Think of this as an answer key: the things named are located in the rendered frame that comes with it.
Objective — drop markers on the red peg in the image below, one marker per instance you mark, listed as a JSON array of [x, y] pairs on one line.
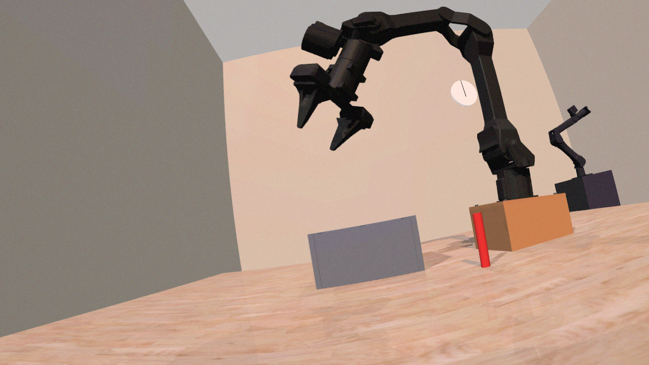
[[481, 240]]

